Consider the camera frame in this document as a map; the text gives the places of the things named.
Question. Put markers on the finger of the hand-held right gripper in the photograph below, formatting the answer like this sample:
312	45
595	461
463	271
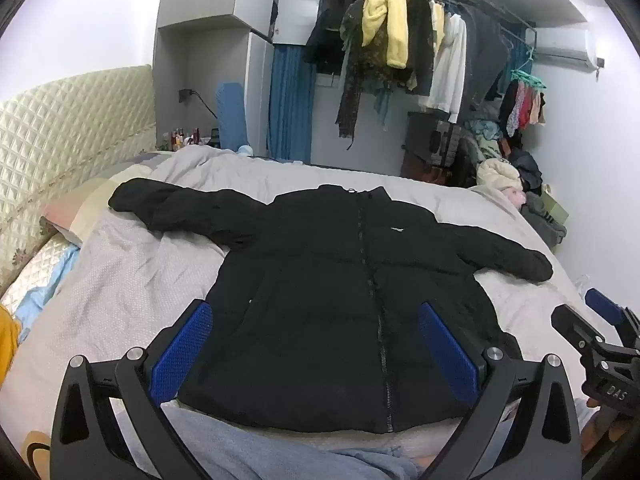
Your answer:
575	325
605	305

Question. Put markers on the light blue hanging garment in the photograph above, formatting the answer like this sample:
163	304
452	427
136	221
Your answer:
382	107

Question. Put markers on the green clothes hangers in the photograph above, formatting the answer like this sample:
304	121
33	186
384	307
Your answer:
530	79

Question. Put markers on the dark patterned garment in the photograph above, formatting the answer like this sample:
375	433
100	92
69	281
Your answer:
355	75

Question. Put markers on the yellow cloth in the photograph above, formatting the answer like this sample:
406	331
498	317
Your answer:
7	340

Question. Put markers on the light grey bed blanket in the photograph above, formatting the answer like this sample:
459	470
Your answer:
130	270

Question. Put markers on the black suitcase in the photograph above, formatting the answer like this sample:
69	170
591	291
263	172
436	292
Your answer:
420	135

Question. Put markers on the black wall charger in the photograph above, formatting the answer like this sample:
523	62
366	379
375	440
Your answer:
186	96

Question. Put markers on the yellow hoodie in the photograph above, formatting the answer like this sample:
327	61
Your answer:
385	15

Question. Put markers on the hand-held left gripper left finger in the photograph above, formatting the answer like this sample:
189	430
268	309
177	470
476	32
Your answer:
182	355

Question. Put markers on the light blue cloth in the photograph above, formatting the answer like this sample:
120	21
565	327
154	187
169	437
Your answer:
55	275

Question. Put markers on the green box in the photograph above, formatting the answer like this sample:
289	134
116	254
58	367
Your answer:
555	205

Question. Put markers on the pile of clothes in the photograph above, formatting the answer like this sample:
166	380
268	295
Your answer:
500	170

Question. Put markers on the grey wardrobe cabinet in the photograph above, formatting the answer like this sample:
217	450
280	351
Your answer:
200	50

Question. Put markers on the black puffer jacket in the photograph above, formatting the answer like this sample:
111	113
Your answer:
310	285

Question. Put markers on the hanging small laundry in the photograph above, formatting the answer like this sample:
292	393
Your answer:
520	105

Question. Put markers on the blue curtain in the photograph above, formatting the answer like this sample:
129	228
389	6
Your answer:
292	105

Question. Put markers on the dark navy hanging garments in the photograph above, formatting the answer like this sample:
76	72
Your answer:
480	45

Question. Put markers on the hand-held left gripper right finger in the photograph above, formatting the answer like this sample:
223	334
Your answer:
445	355

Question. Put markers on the white air conditioner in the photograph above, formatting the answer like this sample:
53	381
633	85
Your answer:
560	42

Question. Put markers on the row of small bottles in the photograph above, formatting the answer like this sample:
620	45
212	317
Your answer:
180	140

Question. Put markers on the cream quilted headboard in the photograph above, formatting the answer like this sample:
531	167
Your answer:
65	125

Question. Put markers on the pink and beige pillow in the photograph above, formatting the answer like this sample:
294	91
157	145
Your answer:
75	210

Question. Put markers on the person's right hand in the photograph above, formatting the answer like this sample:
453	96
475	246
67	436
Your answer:
595	437

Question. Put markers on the black hanging garment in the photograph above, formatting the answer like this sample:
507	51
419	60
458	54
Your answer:
422	40

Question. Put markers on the white hoodie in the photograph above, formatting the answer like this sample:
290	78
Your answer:
450	70

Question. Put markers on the cream quilted bed sheet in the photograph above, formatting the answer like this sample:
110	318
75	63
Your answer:
30	265

